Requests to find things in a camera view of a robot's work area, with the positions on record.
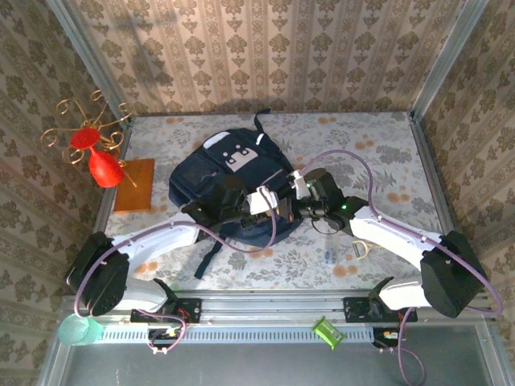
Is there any navy blue backpack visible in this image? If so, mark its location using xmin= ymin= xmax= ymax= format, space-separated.
xmin=168 ymin=108 xmax=303 ymax=281

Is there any clear blue pen pack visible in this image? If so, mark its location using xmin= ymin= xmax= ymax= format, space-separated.
xmin=323 ymin=236 xmax=340 ymax=265

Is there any floral tablecloth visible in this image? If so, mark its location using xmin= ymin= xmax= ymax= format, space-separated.
xmin=105 ymin=112 xmax=464 ymax=291

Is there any beige peeler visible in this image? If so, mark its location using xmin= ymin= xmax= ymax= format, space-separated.
xmin=352 ymin=240 xmax=374 ymax=261

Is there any orange wooden board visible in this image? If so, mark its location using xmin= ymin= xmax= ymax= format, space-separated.
xmin=113 ymin=158 xmax=155 ymax=213

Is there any lime green packet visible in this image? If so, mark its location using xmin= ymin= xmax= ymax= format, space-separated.
xmin=312 ymin=316 xmax=347 ymax=351

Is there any red plastic goblet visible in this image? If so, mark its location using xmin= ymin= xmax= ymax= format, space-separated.
xmin=70 ymin=126 xmax=126 ymax=189

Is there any grey metal shelf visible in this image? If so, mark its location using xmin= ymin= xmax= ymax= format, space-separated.
xmin=38 ymin=323 xmax=508 ymax=386

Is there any black connector board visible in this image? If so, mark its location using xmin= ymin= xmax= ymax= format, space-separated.
xmin=372 ymin=326 xmax=407 ymax=350
xmin=146 ymin=326 xmax=184 ymax=351

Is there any teal plastic cup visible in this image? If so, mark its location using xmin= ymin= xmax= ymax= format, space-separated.
xmin=57 ymin=313 xmax=105 ymax=347

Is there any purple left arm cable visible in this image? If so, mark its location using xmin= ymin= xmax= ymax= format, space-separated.
xmin=74 ymin=188 xmax=279 ymax=357

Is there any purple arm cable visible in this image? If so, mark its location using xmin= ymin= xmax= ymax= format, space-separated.
xmin=74 ymin=188 xmax=279 ymax=357
xmin=299 ymin=148 xmax=504 ymax=386

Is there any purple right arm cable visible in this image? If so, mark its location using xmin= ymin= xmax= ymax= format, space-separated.
xmin=299 ymin=148 xmax=504 ymax=386

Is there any aluminium front rail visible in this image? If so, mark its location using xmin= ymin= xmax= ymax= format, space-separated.
xmin=60 ymin=289 xmax=496 ymax=322

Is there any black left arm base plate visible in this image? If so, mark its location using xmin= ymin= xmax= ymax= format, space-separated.
xmin=130 ymin=297 xmax=202 ymax=325

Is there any aluminium side rail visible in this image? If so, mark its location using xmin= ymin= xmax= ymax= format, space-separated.
xmin=408 ymin=114 xmax=486 ymax=294
xmin=75 ymin=120 xmax=134 ymax=294

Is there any grey slotted cable duct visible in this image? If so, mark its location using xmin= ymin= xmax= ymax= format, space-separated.
xmin=98 ymin=324 xmax=375 ymax=345

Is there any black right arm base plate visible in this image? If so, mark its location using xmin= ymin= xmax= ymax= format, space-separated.
xmin=344 ymin=296 xmax=418 ymax=323

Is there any gold wire stand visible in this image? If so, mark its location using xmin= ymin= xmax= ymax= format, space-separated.
xmin=39 ymin=88 xmax=138 ymax=189

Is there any aluminium corner post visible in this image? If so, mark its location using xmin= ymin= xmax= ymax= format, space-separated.
xmin=410 ymin=0 xmax=482 ymax=121
xmin=44 ymin=0 xmax=136 ymax=129

